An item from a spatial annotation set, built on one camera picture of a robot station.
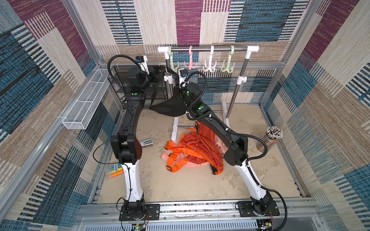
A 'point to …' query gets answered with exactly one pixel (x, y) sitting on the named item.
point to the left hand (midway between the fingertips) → (159, 66)
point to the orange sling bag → (196, 145)
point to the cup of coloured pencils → (273, 133)
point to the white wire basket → (78, 116)
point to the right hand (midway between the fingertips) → (179, 77)
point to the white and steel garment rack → (228, 114)
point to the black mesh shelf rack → (118, 78)
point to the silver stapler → (146, 143)
